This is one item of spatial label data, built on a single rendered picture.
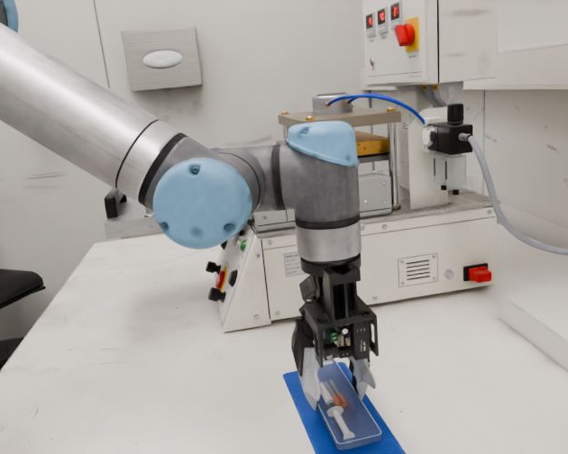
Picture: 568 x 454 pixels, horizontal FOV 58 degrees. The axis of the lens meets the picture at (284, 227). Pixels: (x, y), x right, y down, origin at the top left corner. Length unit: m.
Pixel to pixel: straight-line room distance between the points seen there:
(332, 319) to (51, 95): 0.36
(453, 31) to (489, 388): 0.58
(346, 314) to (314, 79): 2.01
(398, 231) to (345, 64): 1.67
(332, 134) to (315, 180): 0.05
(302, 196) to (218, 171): 0.16
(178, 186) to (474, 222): 0.71
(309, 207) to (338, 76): 2.01
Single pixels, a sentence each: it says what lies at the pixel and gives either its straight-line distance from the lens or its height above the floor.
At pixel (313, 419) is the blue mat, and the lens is 0.72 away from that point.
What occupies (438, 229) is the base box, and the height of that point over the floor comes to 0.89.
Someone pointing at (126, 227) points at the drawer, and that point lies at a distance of 0.96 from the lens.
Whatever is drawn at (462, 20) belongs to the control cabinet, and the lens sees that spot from 0.99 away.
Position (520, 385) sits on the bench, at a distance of 0.81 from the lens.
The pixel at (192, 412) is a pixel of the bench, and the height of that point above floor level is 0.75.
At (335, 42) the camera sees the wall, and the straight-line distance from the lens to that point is 2.55.
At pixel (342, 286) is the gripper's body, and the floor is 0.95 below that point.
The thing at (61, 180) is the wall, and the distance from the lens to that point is 2.59.
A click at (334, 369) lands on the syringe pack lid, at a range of 0.78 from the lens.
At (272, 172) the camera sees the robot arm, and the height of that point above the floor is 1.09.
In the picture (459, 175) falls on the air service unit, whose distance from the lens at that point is 0.89.
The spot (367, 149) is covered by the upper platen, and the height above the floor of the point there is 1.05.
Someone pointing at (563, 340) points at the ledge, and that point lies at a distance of 0.84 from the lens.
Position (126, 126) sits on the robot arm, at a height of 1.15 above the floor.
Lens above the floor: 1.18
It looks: 16 degrees down
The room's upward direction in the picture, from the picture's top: 5 degrees counter-clockwise
